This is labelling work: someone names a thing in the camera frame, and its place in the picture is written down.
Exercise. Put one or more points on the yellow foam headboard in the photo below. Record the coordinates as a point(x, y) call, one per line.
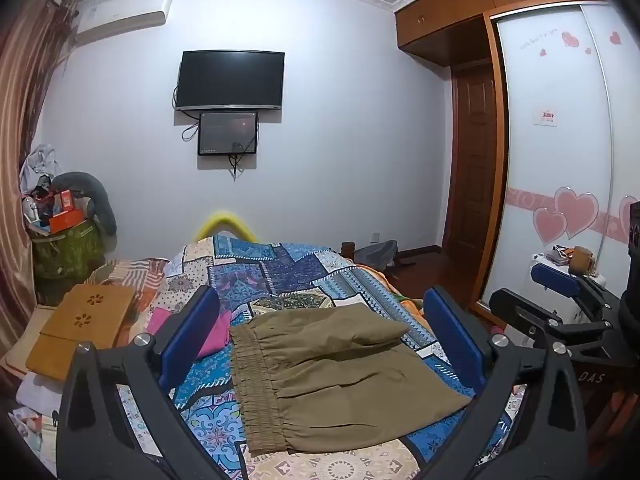
point(222, 222)

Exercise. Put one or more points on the orange fleece blanket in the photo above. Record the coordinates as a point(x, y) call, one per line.
point(400, 300)

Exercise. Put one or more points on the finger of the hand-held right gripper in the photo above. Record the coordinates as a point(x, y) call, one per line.
point(530, 317)
point(550, 273)

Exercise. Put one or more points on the wall-mounted black television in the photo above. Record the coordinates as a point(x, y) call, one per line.
point(230, 80)

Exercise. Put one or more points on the pink cloth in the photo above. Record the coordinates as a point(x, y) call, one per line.
point(212, 332)

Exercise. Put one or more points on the blue patchwork bed blanket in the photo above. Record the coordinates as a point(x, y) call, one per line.
point(300, 280)

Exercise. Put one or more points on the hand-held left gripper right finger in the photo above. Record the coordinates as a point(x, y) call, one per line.
point(456, 332)

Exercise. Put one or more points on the wooden overhead cabinet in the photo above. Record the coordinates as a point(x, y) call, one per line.
point(450, 15)

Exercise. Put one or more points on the wooden lap desk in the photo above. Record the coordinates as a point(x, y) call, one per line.
point(82, 330)

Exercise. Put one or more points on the small wall-mounted monitor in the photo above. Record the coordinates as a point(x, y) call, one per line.
point(227, 132)

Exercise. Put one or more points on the khaki pants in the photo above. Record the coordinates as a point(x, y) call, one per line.
point(330, 375)

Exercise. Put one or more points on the striped pink curtain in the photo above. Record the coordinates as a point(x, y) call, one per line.
point(27, 110)

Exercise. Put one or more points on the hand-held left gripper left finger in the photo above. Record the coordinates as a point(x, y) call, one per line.
point(192, 332)

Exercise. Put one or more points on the brown cup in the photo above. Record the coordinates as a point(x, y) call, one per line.
point(581, 259)

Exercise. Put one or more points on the white heart-print wardrobe door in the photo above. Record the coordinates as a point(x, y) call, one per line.
point(565, 150)

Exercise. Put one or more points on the white air conditioner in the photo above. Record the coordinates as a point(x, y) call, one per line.
point(122, 12)

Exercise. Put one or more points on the orange box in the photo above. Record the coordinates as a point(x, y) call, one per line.
point(65, 219)

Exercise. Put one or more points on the brown wooden door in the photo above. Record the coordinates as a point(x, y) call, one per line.
point(472, 160)

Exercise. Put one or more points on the red wardrobe sticker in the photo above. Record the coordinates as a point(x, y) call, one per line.
point(547, 117)

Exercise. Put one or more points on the white crumpled clothing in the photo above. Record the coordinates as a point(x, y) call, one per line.
point(40, 162)

